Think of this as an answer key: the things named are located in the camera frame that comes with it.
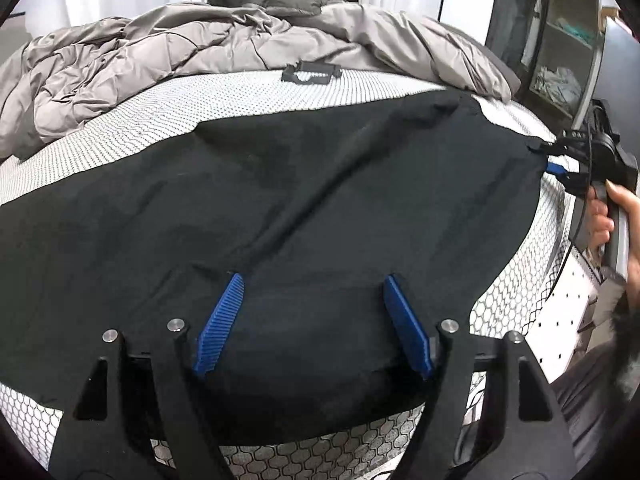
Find dark open wardrobe shelf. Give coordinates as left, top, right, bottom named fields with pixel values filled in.
left=485, top=0, right=603, bottom=131

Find person's right hand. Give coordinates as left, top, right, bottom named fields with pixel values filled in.
left=587, top=181, right=640, bottom=307

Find black pants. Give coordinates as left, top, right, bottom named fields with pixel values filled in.
left=1, top=90, right=547, bottom=445

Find grey quilted comforter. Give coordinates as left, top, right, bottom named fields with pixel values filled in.
left=1, top=2, right=520, bottom=159

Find white honeycomb mattress cover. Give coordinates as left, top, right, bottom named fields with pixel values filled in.
left=1, top=70, right=573, bottom=479

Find black plastic clip bracket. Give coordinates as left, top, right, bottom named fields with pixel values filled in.
left=281, top=61, right=343, bottom=86

